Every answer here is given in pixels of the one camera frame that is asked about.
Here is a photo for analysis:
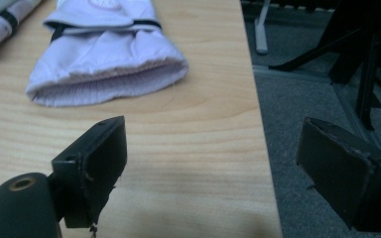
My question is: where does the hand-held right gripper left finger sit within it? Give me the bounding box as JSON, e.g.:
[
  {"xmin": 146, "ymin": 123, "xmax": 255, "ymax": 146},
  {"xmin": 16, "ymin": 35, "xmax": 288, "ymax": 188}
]
[{"xmin": 51, "ymin": 115, "xmax": 129, "ymax": 229}]

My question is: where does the black stand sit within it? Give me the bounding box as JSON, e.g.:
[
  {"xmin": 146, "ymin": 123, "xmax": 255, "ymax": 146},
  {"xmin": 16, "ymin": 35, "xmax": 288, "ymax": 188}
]
[{"xmin": 268, "ymin": 0, "xmax": 381, "ymax": 132}]

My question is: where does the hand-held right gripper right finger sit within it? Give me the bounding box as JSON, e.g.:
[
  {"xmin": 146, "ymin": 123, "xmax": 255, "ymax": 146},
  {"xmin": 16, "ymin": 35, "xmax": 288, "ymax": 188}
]
[{"xmin": 295, "ymin": 116, "xmax": 381, "ymax": 233}]

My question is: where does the lilac glove with round badge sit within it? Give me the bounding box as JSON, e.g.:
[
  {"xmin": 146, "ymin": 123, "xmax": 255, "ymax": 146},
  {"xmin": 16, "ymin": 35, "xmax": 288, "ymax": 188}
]
[{"xmin": 25, "ymin": 0, "xmax": 190, "ymax": 108}]

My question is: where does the white stand leg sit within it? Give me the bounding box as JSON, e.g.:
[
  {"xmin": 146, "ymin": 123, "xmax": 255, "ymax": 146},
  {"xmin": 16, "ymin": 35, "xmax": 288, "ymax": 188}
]
[{"xmin": 253, "ymin": 0, "xmax": 273, "ymax": 56}]

